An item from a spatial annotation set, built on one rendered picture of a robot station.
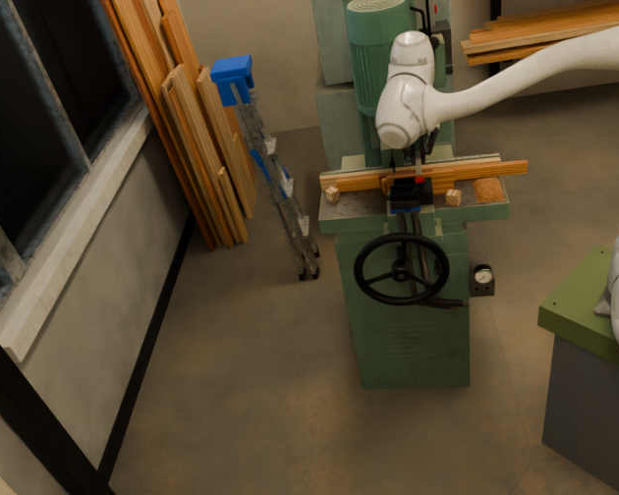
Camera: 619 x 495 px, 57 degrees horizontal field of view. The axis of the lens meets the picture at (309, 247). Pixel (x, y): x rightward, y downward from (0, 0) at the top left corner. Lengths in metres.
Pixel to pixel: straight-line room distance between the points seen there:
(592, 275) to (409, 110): 0.91
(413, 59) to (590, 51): 0.37
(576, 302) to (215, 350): 1.67
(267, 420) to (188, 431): 0.34
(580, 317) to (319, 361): 1.23
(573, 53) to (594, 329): 0.78
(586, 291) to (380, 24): 0.98
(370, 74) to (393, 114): 0.44
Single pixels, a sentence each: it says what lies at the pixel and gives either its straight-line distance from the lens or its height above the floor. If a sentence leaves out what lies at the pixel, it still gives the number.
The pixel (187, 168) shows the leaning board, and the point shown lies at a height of 0.55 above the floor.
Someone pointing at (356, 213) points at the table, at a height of 0.90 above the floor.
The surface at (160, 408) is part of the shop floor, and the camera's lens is 2.71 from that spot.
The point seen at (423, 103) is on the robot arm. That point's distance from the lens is 1.30.
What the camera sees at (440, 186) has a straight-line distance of 1.90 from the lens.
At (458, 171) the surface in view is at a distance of 1.95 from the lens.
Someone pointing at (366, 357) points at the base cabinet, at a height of 0.21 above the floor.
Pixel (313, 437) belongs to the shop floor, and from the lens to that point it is 2.40.
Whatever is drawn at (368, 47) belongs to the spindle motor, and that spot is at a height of 1.41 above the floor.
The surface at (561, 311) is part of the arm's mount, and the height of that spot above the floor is 0.69.
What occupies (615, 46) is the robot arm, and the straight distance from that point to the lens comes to 1.38.
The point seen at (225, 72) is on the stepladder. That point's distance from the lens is 2.50.
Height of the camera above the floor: 1.98
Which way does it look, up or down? 38 degrees down
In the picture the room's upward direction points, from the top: 13 degrees counter-clockwise
